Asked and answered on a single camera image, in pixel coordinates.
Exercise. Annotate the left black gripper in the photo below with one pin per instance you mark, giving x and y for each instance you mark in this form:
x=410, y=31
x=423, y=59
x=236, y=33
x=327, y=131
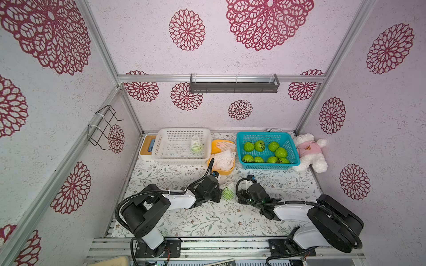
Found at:
x=218, y=192

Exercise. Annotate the white teddy bear pink shirt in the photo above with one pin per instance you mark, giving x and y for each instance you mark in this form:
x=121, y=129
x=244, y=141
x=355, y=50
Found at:
x=310, y=153

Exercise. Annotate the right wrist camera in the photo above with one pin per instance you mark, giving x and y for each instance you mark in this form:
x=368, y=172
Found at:
x=252, y=179

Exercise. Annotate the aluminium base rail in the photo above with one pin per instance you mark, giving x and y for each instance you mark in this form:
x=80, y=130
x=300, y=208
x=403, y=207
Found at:
x=199, y=248

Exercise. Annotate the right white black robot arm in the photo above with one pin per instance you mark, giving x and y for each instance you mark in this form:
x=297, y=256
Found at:
x=328, y=223

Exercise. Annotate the teal plastic basket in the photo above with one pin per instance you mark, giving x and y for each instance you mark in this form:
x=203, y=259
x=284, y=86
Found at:
x=284, y=139

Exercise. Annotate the white box wooden lid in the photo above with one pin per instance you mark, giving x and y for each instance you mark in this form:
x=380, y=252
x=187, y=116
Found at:
x=145, y=152

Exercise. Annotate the green custard apple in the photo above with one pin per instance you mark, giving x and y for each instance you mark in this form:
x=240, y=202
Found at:
x=228, y=194
x=197, y=148
x=260, y=146
x=248, y=159
x=273, y=146
x=281, y=152
x=284, y=160
x=249, y=147
x=258, y=160

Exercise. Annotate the black wire wall rack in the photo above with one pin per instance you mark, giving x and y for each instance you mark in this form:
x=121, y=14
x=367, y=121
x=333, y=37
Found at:
x=96, y=131

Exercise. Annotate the yellow plastic tray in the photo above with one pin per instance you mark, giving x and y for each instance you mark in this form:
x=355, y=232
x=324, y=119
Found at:
x=216, y=146

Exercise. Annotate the pile of white foam nets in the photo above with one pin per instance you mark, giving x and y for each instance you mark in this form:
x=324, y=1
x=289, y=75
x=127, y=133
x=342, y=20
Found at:
x=224, y=158

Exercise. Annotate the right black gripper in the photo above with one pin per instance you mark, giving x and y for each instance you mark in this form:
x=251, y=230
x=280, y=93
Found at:
x=250, y=194

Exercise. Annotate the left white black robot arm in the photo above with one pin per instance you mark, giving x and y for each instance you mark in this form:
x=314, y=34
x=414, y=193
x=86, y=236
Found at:
x=140, y=213

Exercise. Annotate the floral table mat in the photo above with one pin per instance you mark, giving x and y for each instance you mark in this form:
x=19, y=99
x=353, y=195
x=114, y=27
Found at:
x=226, y=218

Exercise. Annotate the white foam net sleeve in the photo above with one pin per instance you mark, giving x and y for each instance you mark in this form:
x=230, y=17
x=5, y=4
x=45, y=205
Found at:
x=196, y=140
x=230, y=185

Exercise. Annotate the white plastic basket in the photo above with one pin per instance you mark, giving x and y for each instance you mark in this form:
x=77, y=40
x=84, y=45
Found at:
x=172, y=146

